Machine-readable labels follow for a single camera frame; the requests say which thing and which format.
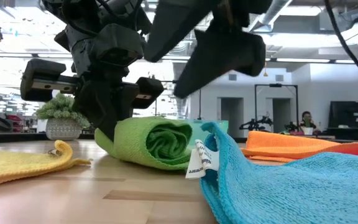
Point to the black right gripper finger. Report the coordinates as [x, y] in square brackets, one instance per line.
[210, 56]
[176, 25]

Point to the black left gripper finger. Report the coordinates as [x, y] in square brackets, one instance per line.
[101, 105]
[127, 99]

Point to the green microfiber towel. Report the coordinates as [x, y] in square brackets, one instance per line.
[129, 146]

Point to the yellow microfiber towel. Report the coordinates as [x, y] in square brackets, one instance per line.
[17, 166]

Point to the blue microfiber towel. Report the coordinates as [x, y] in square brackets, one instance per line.
[291, 193]

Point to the black background robot arm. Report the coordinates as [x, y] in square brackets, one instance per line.
[255, 124]

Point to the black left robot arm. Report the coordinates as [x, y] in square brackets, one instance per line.
[73, 12]

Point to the teal translucent plastic basket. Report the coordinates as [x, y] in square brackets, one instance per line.
[197, 130]

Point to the orange microfiber towel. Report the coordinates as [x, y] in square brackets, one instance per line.
[291, 145]

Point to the artificial plant in patterned pot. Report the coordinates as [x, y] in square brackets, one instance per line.
[61, 129]

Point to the person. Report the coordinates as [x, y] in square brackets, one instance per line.
[307, 119]

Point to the small plant in white pot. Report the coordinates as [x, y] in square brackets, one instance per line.
[308, 130]

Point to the black monitor on desk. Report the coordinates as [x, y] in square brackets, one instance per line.
[350, 113]

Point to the black stand frame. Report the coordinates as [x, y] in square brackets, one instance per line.
[200, 105]
[275, 85]

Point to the silver ceiling duct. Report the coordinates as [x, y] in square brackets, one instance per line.
[275, 9]

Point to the black aluminium table frame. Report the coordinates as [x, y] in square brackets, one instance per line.
[11, 137]

